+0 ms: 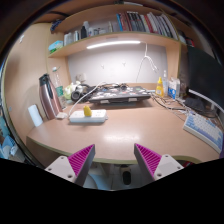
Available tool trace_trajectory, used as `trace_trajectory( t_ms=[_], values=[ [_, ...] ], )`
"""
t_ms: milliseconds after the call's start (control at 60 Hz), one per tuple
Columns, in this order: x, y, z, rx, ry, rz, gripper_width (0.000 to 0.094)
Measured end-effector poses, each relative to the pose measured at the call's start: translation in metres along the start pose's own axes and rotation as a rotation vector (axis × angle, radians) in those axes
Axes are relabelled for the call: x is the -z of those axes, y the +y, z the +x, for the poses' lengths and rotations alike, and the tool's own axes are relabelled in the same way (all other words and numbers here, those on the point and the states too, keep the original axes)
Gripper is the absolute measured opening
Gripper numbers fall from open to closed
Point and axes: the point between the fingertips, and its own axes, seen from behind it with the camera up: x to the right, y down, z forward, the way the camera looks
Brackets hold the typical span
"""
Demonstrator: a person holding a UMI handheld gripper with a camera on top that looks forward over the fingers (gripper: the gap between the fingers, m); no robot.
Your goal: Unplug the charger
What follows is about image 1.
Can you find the white paper roll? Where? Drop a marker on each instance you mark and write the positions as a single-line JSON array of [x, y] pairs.
[[35, 116]]

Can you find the row of books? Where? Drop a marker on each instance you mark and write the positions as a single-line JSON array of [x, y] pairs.
[[149, 23]]

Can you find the white power strip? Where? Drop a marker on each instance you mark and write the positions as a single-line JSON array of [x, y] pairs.
[[95, 117]]

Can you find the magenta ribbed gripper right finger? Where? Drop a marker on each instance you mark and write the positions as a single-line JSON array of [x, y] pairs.
[[154, 166]]

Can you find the yellow glue bottle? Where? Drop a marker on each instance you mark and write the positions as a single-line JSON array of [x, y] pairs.
[[159, 88]]

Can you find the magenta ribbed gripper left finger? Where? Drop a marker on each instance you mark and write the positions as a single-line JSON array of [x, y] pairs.
[[75, 167]]

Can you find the wooden wall shelf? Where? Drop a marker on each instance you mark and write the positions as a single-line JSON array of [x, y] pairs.
[[105, 13]]

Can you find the blue and white carton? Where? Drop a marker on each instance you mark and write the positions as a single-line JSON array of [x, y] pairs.
[[174, 88]]

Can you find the black headphones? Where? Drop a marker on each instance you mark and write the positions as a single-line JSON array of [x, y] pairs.
[[80, 93]]

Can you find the black bottle on shelf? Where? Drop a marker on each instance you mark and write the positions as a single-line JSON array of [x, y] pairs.
[[83, 32]]

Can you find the black computer monitor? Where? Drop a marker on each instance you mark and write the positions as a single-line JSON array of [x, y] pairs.
[[205, 77]]

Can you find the green tissue box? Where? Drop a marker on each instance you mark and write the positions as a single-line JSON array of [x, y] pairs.
[[55, 46]]

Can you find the white and blue keyboard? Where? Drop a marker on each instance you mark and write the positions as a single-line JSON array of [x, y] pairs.
[[205, 130]]

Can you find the white bottle on shelf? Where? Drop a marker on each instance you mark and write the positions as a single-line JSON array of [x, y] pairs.
[[86, 26]]

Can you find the LED light bar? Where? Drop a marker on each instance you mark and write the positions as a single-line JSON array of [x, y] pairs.
[[112, 43]]

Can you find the clear spray bottle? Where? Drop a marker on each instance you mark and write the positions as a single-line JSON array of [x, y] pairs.
[[165, 83]]

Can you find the black laptop with stickers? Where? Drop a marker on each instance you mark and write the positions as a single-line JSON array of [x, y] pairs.
[[119, 94]]

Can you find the yellow charger plug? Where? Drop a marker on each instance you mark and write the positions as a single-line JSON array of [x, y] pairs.
[[87, 111]]

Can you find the clear plastic water bottle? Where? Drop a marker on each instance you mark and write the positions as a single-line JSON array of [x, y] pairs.
[[58, 86]]

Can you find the maroon thermos flask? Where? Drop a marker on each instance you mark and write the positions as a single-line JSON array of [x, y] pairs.
[[48, 97]]

